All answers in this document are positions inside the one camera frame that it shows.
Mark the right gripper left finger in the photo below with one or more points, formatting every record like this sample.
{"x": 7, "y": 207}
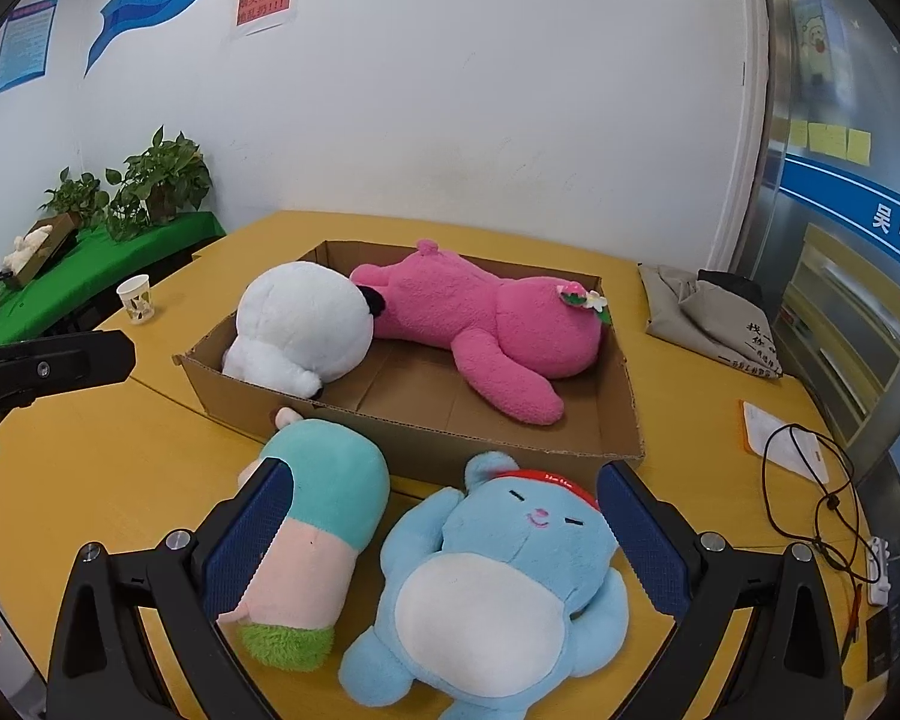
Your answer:
{"x": 102, "y": 664}

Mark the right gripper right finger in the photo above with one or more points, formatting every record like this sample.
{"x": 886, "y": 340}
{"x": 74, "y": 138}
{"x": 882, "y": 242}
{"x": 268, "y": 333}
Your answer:
{"x": 787, "y": 665}

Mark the white panda plush toy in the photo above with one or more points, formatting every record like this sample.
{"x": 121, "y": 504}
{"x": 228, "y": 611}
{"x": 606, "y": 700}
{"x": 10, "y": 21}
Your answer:
{"x": 300, "y": 326}

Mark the tissue box on green table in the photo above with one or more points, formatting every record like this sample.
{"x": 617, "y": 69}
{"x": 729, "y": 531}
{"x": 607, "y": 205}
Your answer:
{"x": 34, "y": 251}

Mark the white power strip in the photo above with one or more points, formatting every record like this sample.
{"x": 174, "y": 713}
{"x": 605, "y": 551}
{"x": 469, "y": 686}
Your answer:
{"x": 878, "y": 584}

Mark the green covered side table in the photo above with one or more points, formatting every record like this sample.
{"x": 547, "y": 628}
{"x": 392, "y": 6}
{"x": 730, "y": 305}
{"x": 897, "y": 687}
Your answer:
{"x": 79, "y": 290}

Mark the white paper cup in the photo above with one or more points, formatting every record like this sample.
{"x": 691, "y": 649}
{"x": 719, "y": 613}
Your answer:
{"x": 135, "y": 295}

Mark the teal pink pig plush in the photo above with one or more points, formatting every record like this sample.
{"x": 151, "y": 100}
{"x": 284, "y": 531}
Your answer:
{"x": 287, "y": 614}

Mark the green potted plant left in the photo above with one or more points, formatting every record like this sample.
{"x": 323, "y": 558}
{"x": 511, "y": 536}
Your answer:
{"x": 79, "y": 195}

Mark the green potted plant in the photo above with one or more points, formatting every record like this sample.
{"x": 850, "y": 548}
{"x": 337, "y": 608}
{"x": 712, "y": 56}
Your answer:
{"x": 153, "y": 187}
{"x": 79, "y": 195}

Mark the white paper sheet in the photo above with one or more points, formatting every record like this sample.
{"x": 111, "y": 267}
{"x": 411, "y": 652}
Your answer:
{"x": 793, "y": 448}

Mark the blue bear plush toy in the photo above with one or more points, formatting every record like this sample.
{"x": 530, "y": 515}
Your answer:
{"x": 494, "y": 594}

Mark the green potted plant right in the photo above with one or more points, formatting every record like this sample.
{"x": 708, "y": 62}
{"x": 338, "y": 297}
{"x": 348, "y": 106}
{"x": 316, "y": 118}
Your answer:
{"x": 153, "y": 187}

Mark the grey cloth bag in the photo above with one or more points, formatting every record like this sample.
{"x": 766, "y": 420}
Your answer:
{"x": 709, "y": 320}

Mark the brown cardboard box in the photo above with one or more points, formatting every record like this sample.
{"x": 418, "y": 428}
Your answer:
{"x": 432, "y": 356}

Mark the pink bear plush toy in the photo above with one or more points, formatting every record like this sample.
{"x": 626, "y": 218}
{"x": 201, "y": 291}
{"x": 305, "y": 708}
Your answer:
{"x": 510, "y": 338}

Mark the red notice sign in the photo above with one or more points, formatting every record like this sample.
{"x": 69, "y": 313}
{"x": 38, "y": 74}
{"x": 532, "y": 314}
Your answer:
{"x": 260, "y": 12}

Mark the blue framed wall poster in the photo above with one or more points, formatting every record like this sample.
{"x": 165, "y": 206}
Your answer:
{"x": 25, "y": 43}

